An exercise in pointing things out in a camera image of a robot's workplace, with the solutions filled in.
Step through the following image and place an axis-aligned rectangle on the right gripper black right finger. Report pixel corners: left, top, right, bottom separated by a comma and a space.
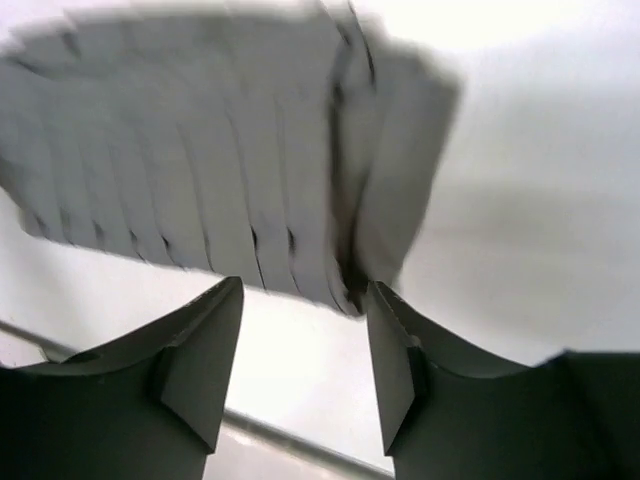
367, 282, 639, 480

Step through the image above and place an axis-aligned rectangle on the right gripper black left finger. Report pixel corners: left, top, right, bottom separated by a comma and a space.
1, 277, 244, 480

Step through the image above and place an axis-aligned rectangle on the aluminium table edge rail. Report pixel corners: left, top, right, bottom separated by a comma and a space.
1, 321, 393, 479

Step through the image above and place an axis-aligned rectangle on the grey pleated skirt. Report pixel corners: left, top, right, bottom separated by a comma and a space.
1, 9, 460, 317

